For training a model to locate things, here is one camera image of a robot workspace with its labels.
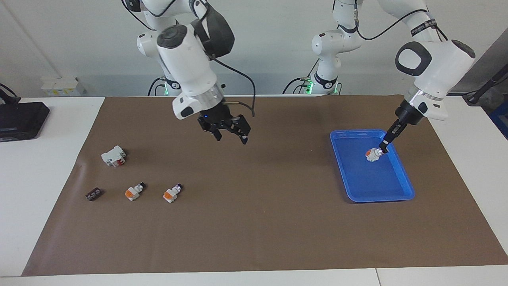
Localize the blue plastic tray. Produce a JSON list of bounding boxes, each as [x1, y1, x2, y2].
[[330, 129, 416, 203]]

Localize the brown table mat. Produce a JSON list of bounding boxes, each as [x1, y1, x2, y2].
[[22, 95, 508, 276]]

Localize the black stand pole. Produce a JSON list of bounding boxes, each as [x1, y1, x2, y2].
[[462, 64, 508, 104]]

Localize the blue crate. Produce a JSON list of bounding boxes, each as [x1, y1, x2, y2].
[[489, 99, 508, 139]]

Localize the grey partition panel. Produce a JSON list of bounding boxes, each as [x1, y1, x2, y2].
[[448, 28, 508, 96]]

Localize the black electronics box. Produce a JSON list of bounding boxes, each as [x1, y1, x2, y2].
[[0, 102, 51, 142]]

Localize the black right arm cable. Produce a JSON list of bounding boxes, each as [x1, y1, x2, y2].
[[210, 58, 256, 118]]

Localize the black left base cable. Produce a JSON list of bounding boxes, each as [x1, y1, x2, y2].
[[283, 60, 319, 95]]

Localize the black base cable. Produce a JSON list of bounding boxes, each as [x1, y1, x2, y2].
[[148, 77, 164, 97], [283, 60, 319, 95]]

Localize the black right base cable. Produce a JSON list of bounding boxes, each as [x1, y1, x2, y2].
[[148, 77, 164, 97]]

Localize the large white switch block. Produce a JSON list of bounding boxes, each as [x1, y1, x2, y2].
[[101, 145, 127, 168]]

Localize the black box cable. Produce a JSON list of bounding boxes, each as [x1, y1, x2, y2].
[[0, 83, 21, 105]]

